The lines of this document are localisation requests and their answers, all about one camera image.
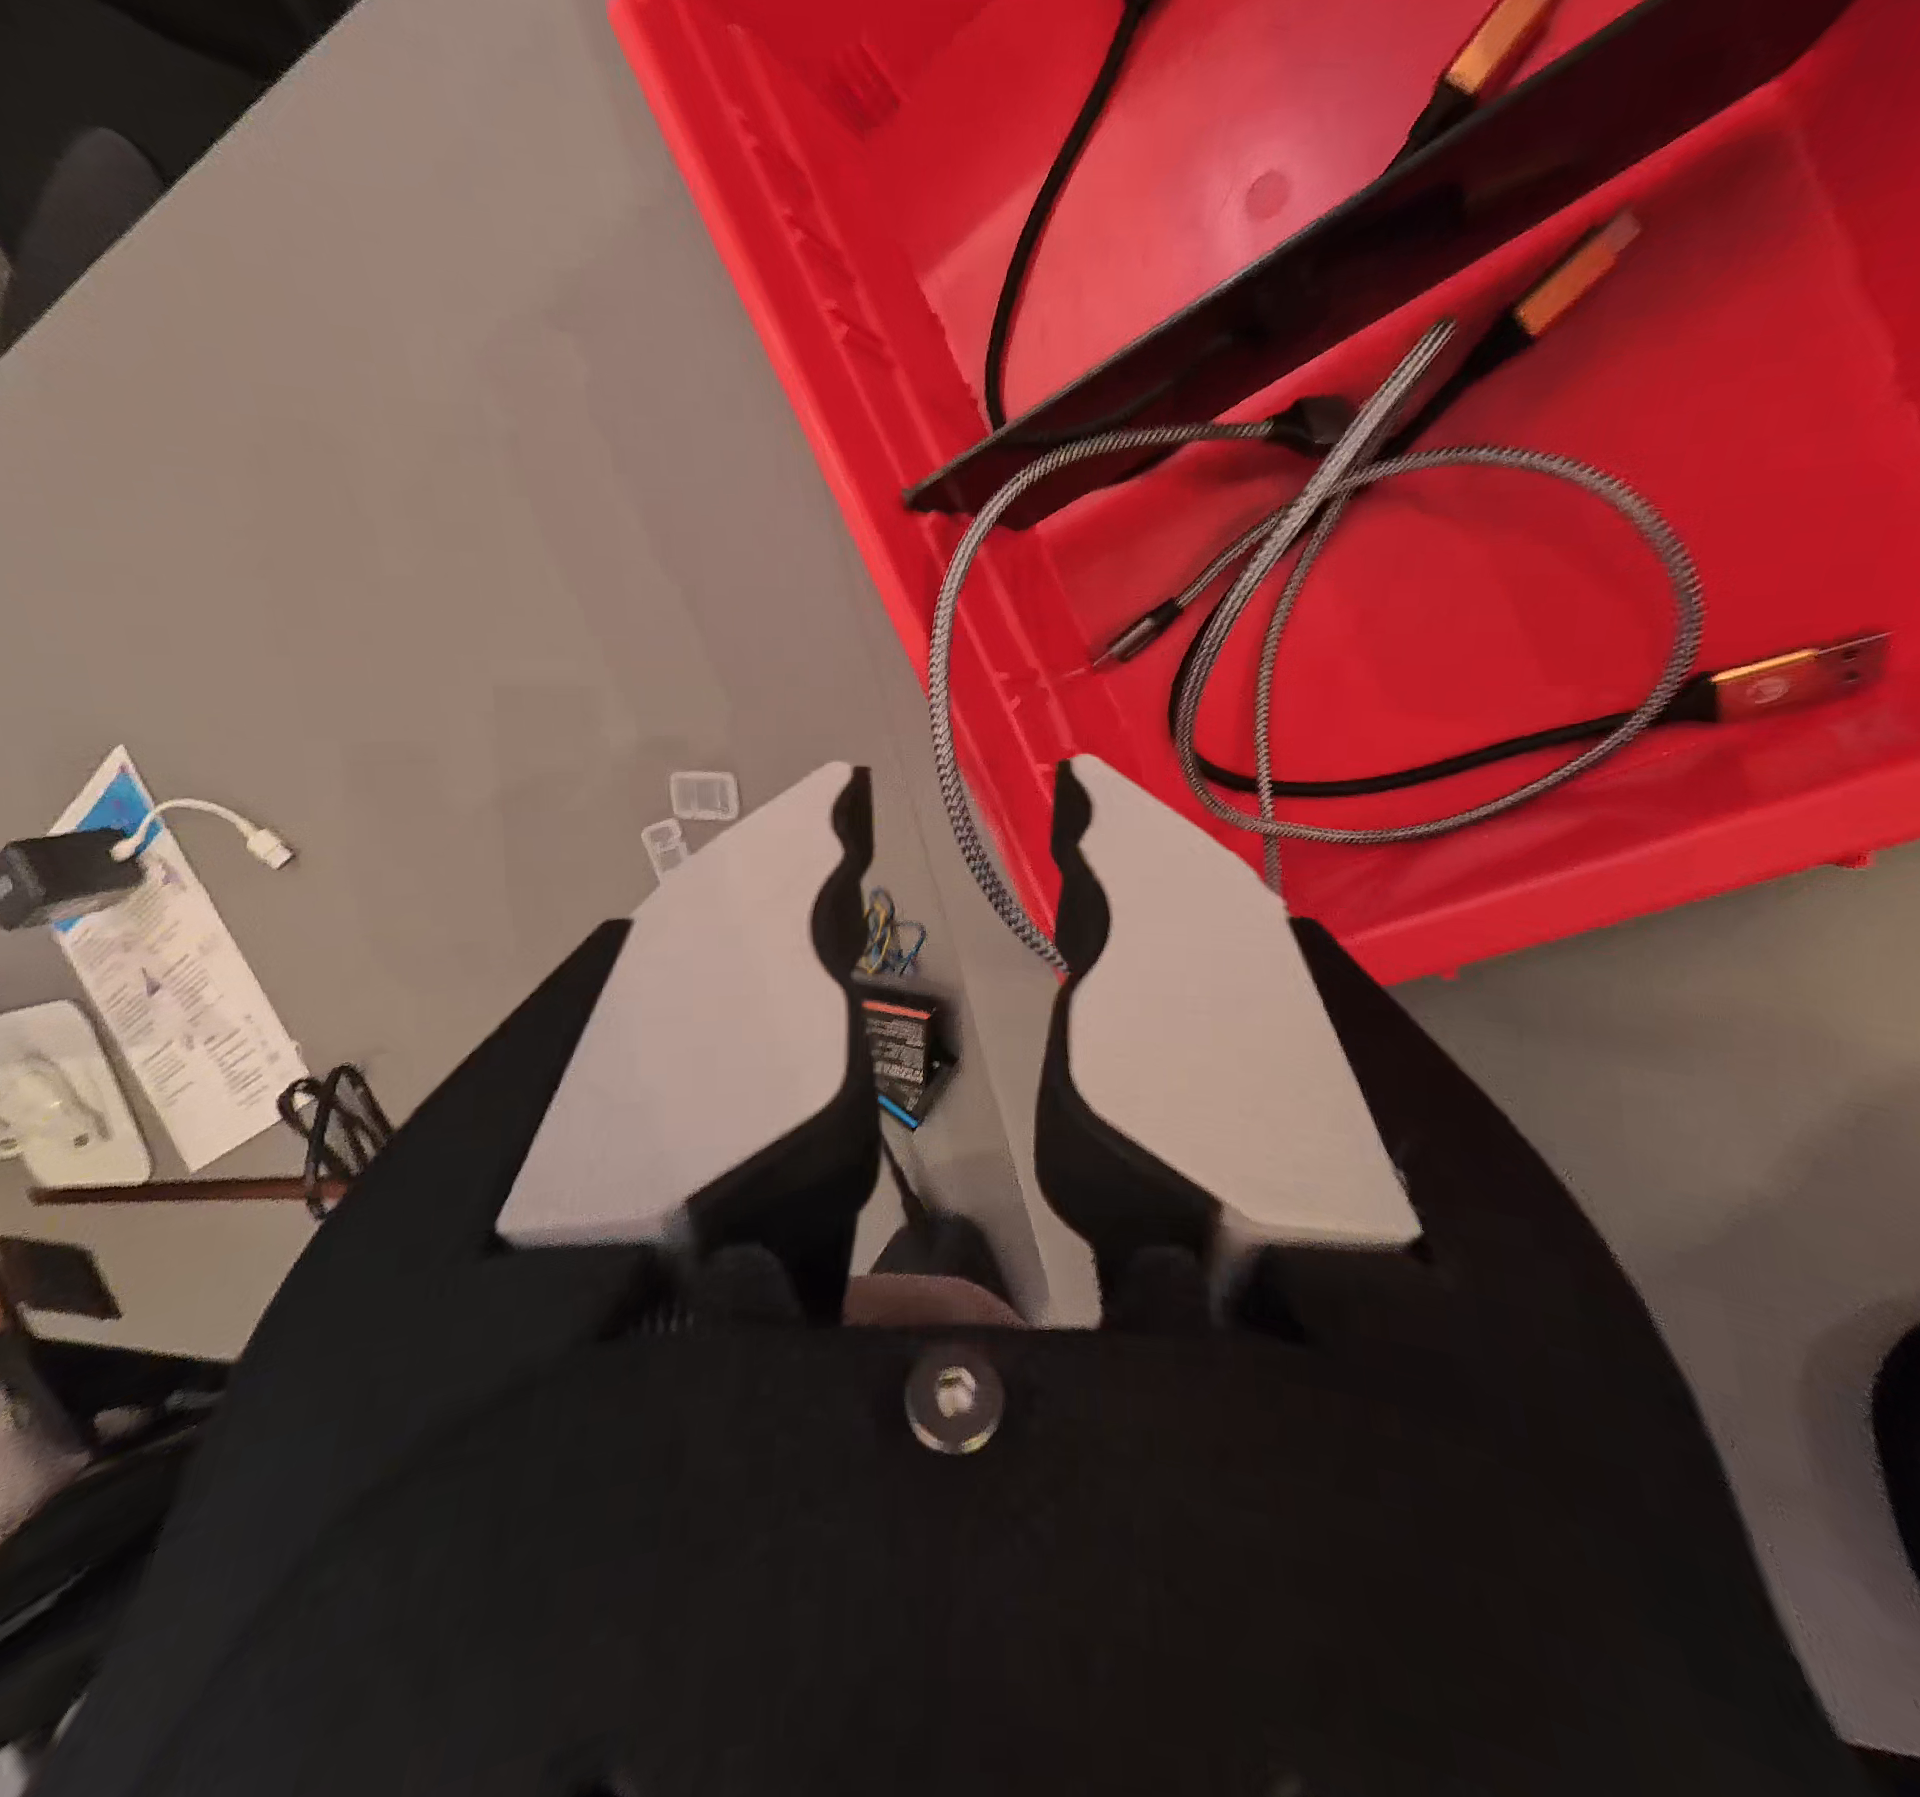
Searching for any grey braided usb-c cable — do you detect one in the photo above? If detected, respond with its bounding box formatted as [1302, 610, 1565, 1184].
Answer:
[925, 318, 1710, 980]

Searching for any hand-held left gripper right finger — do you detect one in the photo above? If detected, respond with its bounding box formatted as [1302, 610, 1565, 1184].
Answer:
[1033, 756, 1428, 1326]

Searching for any red plastic bin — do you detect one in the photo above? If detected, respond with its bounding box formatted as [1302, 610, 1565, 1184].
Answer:
[545, 0, 1920, 988]

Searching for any printed paper leaflet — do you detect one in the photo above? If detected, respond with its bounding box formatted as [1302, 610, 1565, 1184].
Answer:
[48, 745, 309, 1172]

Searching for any orange-ended black cable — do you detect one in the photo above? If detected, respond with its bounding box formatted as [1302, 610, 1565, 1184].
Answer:
[982, 0, 1895, 797]

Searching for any black cable bundle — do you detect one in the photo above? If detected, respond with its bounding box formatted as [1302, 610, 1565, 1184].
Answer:
[276, 1063, 396, 1217]

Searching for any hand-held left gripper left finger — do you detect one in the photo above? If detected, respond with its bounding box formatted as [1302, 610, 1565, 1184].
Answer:
[493, 762, 887, 1326]

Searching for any black adapter with white cable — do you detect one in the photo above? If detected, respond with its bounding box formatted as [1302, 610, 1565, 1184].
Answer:
[0, 797, 297, 932]

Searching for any black labelled battery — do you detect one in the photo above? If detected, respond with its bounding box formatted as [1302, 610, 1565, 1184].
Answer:
[851, 886, 961, 1130]

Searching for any black textured pad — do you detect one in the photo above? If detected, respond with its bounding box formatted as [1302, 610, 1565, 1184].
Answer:
[1865, 1314, 1920, 1581]

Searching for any black bin divider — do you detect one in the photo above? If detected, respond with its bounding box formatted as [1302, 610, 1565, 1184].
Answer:
[900, 0, 1920, 531]

